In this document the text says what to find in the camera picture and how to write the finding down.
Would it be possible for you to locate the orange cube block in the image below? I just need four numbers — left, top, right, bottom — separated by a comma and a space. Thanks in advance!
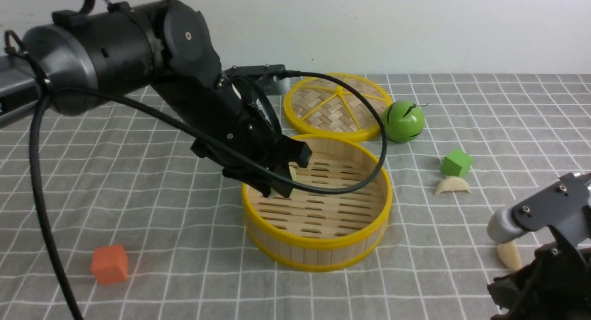
90, 244, 129, 285

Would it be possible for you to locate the yellow bamboo steamer lid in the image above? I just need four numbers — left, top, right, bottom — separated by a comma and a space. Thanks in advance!
283, 77, 380, 142

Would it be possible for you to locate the yellow bamboo steamer tray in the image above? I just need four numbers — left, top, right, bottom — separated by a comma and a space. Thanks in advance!
242, 135, 393, 272

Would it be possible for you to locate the cream dumpling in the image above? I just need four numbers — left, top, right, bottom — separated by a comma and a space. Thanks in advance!
496, 241, 523, 272
434, 175, 471, 194

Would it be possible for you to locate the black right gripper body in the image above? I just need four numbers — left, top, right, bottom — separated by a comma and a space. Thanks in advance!
487, 243, 591, 320

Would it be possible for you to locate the grey checkered tablecloth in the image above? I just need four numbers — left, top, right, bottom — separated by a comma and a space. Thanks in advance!
0, 73, 591, 320

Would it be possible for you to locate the green cube block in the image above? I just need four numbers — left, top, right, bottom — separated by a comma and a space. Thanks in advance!
440, 148, 474, 178

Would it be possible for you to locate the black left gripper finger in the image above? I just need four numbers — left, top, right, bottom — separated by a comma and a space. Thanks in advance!
277, 135, 313, 168
222, 166, 294, 198

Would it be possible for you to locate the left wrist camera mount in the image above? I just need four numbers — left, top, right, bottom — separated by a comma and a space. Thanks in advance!
224, 65, 291, 96

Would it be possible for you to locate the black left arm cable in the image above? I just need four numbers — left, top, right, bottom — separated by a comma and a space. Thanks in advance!
4, 29, 388, 320

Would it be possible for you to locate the green toy watermelon ball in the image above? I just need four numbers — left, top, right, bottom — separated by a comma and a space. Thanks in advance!
382, 101, 426, 143

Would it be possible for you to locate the greenish dumpling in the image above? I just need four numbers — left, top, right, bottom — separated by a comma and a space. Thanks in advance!
268, 166, 298, 199

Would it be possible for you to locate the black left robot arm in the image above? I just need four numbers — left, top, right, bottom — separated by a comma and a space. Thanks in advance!
22, 0, 312, 178

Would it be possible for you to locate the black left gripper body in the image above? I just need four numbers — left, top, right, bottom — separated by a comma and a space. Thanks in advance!
152, 72, 289, 172

